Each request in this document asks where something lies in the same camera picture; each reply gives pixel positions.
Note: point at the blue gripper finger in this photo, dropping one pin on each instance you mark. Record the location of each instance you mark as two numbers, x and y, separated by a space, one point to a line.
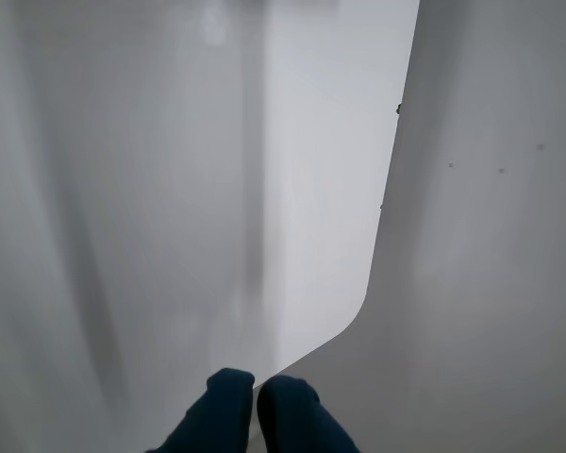
217 420
297 424

